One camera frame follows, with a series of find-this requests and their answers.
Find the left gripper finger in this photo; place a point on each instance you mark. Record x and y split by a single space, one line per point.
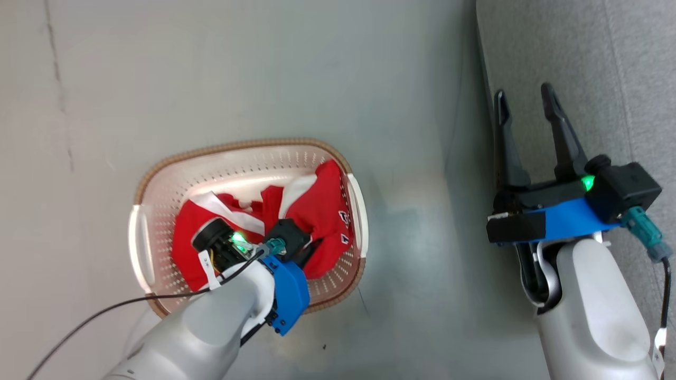
309 253

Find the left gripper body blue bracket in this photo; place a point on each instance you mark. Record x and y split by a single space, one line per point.
290 295

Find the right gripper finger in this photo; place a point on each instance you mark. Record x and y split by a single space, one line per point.
567 142
509 153

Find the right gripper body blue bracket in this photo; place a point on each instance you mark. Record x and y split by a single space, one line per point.
560 219

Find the red and white garment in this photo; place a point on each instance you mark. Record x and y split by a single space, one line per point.
317 206

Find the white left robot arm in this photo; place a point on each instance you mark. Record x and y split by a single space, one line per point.
211 327

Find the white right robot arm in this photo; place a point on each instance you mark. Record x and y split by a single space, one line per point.
591 316

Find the white perforated laundry basket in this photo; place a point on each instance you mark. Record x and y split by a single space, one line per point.
248 163

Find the grey fabric sofa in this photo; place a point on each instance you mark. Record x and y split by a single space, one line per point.
607 63

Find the left black wrist camera box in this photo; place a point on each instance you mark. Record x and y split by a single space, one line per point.
290 235

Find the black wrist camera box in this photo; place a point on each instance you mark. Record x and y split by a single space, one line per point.
290 235
628 190

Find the right black wrist camera box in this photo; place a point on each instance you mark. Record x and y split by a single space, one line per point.
628 190

